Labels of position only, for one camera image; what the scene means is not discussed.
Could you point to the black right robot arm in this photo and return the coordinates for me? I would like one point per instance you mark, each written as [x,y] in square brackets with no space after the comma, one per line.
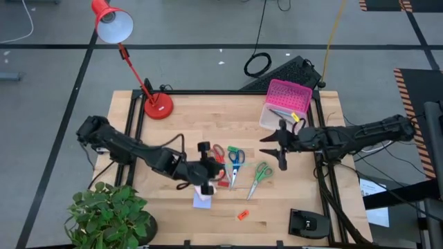
[363,135]

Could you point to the lavender sticky note pad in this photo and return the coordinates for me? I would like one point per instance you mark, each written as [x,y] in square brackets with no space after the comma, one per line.
[201,204]

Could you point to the black aluminium table frame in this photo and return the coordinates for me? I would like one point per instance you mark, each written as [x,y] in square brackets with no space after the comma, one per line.
[242,92]

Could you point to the black hazard-striped floor mat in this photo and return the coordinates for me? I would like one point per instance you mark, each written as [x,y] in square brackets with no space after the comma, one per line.
[380,4]
[425,4]
[420,90]

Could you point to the green potted plant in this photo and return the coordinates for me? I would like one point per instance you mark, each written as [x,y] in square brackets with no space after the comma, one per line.
[107,214]

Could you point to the black stand beam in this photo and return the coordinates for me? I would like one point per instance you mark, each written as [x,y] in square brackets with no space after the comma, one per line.
[398,195]

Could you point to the grey floor bar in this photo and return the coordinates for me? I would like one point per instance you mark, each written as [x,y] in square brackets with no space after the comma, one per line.
[8,76]

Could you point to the black keyboard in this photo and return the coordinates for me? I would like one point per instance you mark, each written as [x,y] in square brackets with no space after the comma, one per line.
[290,74]

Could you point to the pink sticky note pad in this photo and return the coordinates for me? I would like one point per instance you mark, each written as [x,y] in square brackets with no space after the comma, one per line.
[198,191]

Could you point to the red desk lamp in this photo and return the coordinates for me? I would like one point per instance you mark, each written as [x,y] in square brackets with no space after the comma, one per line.
[159,107]

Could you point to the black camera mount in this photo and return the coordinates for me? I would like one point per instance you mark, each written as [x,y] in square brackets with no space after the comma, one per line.
[308,224]

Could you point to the orange eraser black print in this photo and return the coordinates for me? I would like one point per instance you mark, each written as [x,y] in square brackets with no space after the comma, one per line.
[243,215]

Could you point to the dark pencil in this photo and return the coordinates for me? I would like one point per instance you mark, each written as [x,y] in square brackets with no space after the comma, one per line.
[277,113]

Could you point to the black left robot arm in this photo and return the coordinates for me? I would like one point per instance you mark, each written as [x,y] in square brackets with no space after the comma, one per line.
[138,152]

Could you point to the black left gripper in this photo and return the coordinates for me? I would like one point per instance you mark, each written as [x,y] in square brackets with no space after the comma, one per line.
[204,171]

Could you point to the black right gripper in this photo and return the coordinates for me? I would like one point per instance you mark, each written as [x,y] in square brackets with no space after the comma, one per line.
[294,141]

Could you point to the grey metal post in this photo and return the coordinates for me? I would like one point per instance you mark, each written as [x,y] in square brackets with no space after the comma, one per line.
[434,145]

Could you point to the clear pencil box pink lid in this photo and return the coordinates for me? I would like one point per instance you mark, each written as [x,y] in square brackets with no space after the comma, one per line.
[289,95]

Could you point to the white paper sheet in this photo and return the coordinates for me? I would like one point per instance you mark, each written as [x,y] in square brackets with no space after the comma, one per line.
[370,188]

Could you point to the red eraser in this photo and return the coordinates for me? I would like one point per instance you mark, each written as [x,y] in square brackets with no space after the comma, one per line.
[223,183]

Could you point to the green eraser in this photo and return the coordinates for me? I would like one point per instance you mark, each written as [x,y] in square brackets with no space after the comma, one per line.
[233,149]

